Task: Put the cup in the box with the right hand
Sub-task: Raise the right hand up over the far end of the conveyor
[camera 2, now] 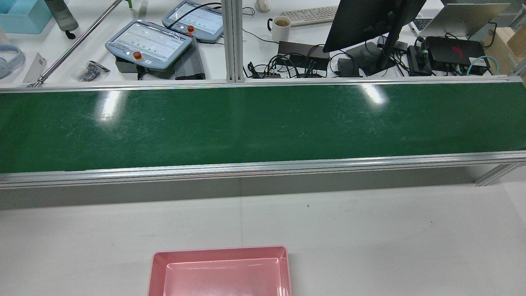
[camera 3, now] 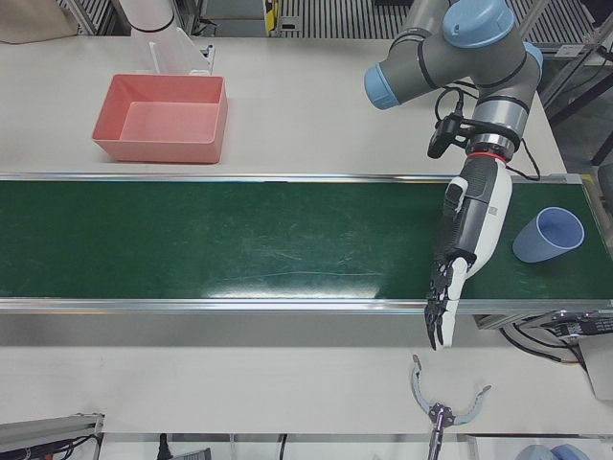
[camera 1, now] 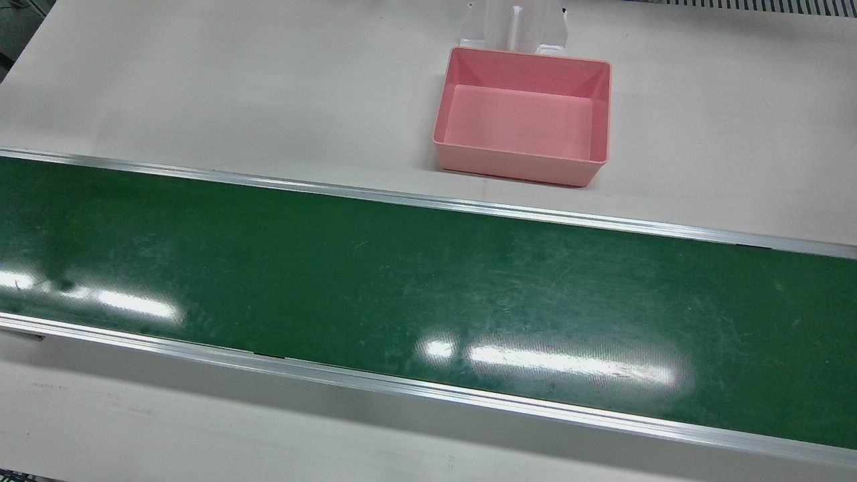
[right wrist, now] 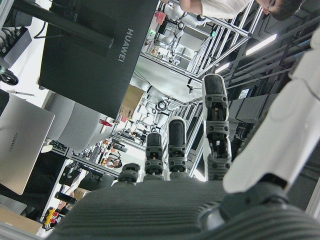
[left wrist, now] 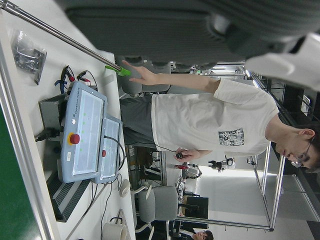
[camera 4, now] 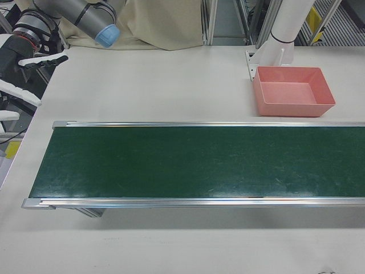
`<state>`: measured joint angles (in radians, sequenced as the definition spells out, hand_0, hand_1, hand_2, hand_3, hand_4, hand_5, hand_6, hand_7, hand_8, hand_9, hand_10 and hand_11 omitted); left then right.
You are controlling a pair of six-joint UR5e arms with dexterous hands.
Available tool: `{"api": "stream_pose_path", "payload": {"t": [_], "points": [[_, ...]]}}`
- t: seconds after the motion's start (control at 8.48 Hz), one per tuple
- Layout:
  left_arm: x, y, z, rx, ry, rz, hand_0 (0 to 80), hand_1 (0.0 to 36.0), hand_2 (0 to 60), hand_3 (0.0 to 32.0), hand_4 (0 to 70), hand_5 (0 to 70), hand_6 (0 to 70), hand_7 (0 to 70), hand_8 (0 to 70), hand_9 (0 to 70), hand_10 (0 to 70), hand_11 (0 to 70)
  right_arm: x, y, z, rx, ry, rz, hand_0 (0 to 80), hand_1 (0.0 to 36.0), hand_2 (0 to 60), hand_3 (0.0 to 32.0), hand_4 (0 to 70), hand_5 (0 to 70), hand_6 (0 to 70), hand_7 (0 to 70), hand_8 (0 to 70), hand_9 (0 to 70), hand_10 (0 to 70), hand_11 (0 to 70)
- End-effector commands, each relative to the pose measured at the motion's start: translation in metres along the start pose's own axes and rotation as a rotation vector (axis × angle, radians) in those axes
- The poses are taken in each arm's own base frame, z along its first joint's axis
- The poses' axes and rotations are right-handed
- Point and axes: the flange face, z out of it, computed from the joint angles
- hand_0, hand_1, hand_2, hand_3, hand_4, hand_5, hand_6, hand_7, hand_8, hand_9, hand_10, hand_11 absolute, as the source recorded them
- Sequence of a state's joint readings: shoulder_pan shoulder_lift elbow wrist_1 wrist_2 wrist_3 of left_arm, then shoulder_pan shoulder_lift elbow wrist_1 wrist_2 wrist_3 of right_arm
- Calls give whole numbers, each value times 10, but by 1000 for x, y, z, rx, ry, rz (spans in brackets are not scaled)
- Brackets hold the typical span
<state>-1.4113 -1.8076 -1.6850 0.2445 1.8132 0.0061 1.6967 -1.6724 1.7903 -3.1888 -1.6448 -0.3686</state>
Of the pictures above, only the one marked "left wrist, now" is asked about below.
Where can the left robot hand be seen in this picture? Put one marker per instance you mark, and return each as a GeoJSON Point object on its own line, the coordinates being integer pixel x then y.
{"type": "Point", "coordinates": [162, 27]}

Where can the grey metal box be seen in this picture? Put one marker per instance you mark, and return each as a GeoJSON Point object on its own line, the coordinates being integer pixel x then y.
{"type": "Point", "coordinates": [50, 112]}

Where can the black finned metal box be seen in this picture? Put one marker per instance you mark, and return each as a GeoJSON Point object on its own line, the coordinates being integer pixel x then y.
{"type": "Point", "coordinates": [65, 197]}

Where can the red black clip lead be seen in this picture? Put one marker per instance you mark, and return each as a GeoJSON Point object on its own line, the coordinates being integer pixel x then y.
{"type": "Point", "coordinates": [85, 75]}
{"type": "Point", "coordinates": [65, 75]}

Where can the person in white t-shirt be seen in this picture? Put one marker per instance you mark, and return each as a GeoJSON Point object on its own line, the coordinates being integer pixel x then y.
{"type": "Point", "coordinates": [200, 120]}

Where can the metal pole with green tip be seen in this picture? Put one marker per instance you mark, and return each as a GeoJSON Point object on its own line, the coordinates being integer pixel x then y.
{"type": "Point", "coordinates": [62, 37]}

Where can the black handheld clicker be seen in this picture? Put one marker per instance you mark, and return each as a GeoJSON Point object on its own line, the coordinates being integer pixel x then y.
{"type": "Point", "coordinates": [180, 155]}

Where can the grey teach pendant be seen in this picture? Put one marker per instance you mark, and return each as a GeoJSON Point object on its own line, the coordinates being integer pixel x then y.
{"type": "Point", "coordinates": [82, 130]}
{"type": "Point", "coordinates": [111, 155]}

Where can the plastic bag of black screws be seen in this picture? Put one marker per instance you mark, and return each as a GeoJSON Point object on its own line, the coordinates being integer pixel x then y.
{"type": "Point", "coordinates": [27, 56]}

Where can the white computer mouse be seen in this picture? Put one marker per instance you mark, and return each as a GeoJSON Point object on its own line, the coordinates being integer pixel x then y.
{"type": "Point", "coordinates": [125, 187]}

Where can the seated person with black hair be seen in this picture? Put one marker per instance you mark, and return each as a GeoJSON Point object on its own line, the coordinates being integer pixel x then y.
{"type": "Point", "coordinates": [202, 235]}

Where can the green conveyor belt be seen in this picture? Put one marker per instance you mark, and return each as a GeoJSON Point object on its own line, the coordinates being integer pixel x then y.
{"type": "Point", "coordinates": [12, 187]}

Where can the aluminium conveyor rail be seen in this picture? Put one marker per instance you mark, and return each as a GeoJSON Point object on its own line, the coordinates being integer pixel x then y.
{"type": "Point", "coordinates": [22, 140]}

